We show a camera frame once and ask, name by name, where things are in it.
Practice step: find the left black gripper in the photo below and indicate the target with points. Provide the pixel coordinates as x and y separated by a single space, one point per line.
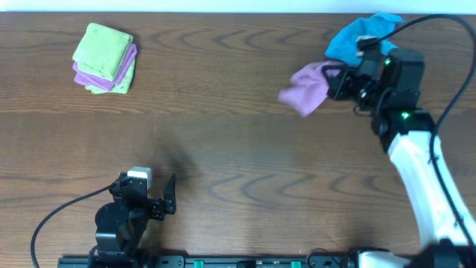
157 203

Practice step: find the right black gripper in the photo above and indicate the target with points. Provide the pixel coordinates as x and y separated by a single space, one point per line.
336 88

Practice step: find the purple microfiber cloth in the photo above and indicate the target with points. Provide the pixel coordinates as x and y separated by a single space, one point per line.
308 88

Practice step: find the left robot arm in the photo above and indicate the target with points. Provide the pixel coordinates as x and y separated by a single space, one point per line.
122 222

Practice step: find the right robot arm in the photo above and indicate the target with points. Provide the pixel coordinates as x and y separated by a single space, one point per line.
388 87

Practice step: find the crumpled blue cloth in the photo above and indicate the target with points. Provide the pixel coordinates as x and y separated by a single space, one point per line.
343 47

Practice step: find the bottom green folded cloth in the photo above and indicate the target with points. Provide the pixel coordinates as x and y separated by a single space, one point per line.
121 88

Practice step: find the green folded cloth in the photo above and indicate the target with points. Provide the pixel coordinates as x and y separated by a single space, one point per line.
121 88
101 51

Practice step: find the purple folded cloth in stack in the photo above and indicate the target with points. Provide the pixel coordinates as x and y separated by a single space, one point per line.
85 79

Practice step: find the top green folded cloth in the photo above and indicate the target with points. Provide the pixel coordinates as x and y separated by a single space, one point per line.
101 51

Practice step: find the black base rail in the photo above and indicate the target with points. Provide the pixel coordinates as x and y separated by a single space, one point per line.
177 261

